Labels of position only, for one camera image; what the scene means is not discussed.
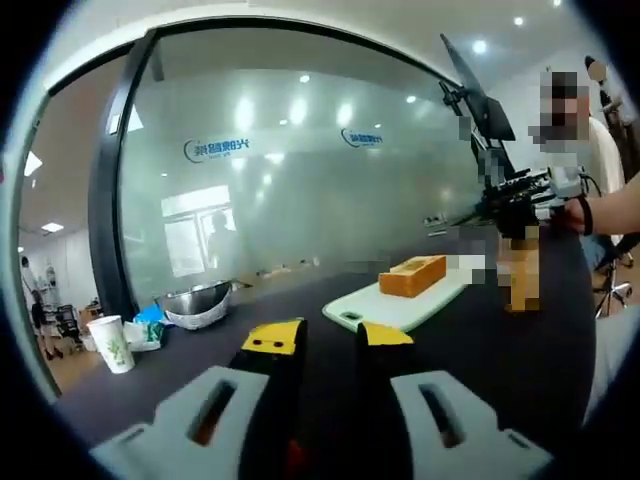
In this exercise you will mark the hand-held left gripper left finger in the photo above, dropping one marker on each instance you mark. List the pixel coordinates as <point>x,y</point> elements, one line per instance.
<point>220,415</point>

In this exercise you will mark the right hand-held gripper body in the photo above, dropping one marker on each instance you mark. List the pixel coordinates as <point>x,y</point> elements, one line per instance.
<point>567,184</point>

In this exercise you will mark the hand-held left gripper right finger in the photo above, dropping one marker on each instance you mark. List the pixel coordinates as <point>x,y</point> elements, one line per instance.
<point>400,425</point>

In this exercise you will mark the person's right hand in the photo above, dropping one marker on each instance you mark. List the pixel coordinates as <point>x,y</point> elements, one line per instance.
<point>576,215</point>

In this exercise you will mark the black wristband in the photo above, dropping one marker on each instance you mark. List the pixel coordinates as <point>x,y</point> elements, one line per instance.
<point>588,215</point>

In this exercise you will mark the black monitor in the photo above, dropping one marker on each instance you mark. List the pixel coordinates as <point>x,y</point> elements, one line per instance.
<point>492,117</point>

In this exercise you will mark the blue white plastic bag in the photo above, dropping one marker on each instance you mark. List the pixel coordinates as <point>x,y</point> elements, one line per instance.
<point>150,336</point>

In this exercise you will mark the black office chair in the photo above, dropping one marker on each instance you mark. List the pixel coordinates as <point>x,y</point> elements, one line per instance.
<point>612,290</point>
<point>69,327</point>

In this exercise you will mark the steel mixing bowl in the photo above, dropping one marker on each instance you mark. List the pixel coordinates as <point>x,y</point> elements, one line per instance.
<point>197,300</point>

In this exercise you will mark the white cutting board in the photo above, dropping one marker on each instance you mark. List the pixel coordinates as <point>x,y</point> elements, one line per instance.
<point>380,307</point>

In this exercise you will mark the brown bread loaf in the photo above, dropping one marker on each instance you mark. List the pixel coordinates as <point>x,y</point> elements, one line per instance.
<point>410,282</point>

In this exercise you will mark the white paper cup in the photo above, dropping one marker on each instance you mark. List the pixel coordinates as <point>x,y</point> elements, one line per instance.
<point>112,345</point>

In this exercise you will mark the round ceiling light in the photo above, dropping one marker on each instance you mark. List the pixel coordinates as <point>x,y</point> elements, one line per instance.
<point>479,46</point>
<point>518,21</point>

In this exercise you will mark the grey wall socket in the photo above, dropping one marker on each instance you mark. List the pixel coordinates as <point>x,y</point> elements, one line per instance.
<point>435,225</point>

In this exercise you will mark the black glass partition frame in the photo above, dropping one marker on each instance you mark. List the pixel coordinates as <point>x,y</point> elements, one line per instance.
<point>112,210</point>

